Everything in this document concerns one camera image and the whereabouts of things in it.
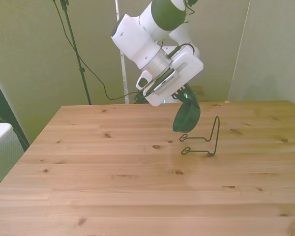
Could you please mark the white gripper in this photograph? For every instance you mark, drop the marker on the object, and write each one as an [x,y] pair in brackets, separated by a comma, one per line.
[189,66]

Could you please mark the dark green bowl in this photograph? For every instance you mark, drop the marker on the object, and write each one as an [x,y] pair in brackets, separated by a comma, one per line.
[185,120]

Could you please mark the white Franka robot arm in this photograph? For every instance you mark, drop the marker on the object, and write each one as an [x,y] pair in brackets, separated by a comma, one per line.
[142,37]

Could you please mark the black tripod stand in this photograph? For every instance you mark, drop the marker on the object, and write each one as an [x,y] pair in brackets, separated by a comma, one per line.
[81,70]

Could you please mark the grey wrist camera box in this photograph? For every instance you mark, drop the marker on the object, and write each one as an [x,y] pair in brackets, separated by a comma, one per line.
[167,82]

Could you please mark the white vertical rail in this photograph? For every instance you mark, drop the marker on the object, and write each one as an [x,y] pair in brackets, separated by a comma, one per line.
[123,71]

